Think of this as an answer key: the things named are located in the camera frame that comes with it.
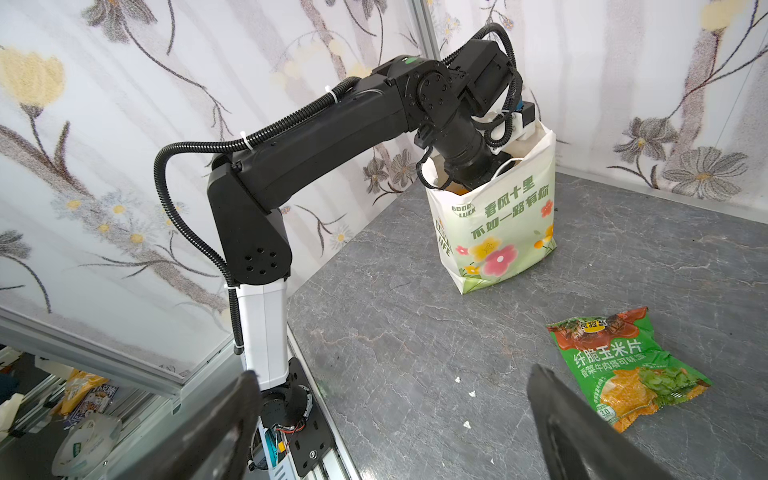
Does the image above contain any green corn chips packet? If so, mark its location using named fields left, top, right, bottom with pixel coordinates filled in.
left=547, top=307, right=712, bottom=433

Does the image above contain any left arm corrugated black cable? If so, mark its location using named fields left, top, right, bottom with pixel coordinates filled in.
left=152, top=22, right=523, bottom=356

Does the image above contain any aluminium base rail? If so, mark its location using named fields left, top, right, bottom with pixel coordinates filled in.
left=1, top=307, right=233, bottom=479

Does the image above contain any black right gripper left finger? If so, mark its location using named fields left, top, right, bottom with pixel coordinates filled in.
left=118, top=370, right=263, bottom=479

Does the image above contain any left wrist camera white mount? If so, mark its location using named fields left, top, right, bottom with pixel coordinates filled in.
left=490, top=101, right=537, bottom=148

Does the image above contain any white floral paper bag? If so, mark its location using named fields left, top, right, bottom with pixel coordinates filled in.
left=423, top=120, right=556, bottom=294

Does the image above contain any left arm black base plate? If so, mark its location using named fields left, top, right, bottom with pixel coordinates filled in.
left=249, top=357, right=347, bottom=479

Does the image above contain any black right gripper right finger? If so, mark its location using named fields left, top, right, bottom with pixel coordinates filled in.
left=527, top=364, right=672, bottom=479

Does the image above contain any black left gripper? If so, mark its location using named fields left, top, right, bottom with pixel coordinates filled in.
left=443, top=144, right=512, bottom=189

